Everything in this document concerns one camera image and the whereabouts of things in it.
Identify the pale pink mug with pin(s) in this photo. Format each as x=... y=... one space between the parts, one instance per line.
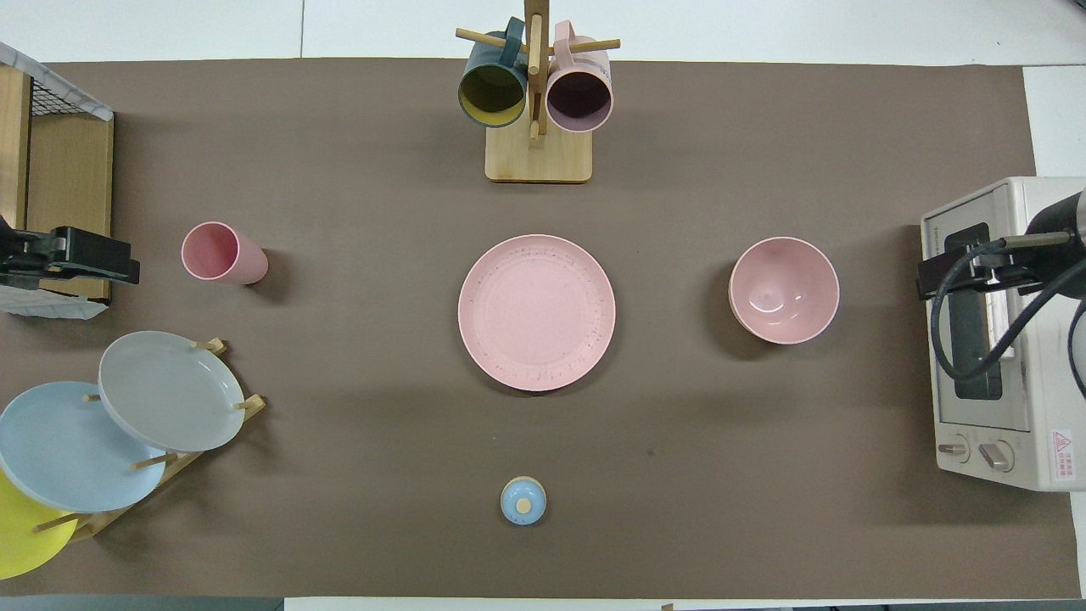
x=579 y=98

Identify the dark teal mug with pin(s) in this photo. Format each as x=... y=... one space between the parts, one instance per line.
x=492 y=89

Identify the brown table mat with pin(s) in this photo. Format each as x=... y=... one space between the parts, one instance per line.
x=721 y=475

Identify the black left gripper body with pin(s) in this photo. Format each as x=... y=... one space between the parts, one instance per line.
x=25 y=259

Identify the grey plate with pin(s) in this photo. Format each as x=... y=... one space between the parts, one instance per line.
x=170 y=390

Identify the light blue plate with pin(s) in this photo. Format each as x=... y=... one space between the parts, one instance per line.
x=68 y=450

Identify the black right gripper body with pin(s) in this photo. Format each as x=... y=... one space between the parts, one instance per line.
x=1014 y=271

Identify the beige toaster oven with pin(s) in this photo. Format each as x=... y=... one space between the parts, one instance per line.
x=1044 y=382

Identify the yellow plate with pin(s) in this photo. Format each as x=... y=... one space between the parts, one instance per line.
x=21 y=543

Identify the wooden plate rack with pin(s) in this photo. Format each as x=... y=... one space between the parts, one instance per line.
x=253 y=407

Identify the wooden mug tree stand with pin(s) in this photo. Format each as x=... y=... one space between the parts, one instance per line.
x=539 y=161

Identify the pink tumbler cup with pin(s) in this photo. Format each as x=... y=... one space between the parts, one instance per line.
x=246 y=263

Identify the pink speckled plate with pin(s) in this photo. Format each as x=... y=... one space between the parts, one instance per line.
x=536 y=314

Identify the pink bowl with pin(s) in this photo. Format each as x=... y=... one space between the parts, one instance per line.
x=785 y=288

